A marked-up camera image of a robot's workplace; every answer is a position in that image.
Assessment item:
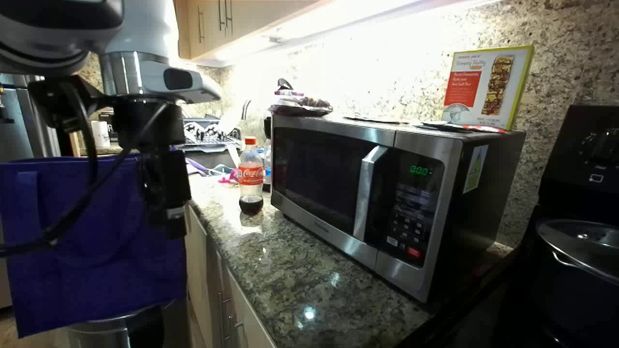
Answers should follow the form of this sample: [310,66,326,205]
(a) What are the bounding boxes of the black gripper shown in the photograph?
[113,95,194,240]

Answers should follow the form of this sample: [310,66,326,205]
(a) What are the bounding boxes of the Coca Cola plastic bottle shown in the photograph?
[237,135,268,218]

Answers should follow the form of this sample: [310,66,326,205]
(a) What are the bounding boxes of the pink small plastic item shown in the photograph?
[218,168,243,187]

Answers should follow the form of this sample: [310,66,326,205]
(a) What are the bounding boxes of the white lower kitchen cabinets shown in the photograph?
[183,203,279,348]

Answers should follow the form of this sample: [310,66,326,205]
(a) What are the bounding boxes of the dish rack with dishes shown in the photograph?
[183,116,237,156]

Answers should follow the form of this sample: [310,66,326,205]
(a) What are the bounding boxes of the blue fabric tote bag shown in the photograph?
[0,153,190,340]

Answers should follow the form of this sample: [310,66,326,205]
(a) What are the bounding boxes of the steel trash can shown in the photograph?
[65,303,167,348]

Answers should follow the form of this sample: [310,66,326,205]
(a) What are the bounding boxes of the stainless steel refrigerator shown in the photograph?
[0,71,63,162]

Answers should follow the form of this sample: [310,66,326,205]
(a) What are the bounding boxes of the wooden upper kitchen cabinets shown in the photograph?
[173,0,326,64]

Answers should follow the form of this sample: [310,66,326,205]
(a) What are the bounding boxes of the stainless steel microwave oven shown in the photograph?
[270,112,529,305]

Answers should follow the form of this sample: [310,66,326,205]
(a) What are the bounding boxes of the black electric stove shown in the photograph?
[515,104,619,348]

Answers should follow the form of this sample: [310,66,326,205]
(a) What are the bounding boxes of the steel pot with lid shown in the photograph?
[535,218,619,286]

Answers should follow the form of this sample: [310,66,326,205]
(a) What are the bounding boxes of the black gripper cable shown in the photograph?
[0,79,171,259]

